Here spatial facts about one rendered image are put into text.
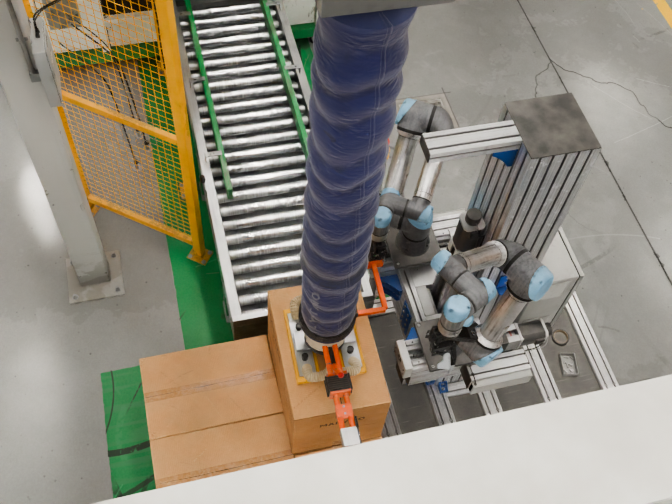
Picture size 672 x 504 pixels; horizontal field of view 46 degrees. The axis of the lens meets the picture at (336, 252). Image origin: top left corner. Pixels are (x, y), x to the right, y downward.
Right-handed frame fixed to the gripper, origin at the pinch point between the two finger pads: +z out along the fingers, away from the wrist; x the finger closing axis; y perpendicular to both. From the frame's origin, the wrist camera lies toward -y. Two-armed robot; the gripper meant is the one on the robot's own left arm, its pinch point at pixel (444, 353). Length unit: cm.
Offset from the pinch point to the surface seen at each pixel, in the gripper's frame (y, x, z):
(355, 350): 17, -32, 55
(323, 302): 34.3, -30.8, 5.5
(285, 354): 46, -38, 58
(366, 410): 19, -8, 62
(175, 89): 71, -151, 14
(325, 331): 33, -30, 27
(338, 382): 30, -15, 43
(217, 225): 60, -131, 93
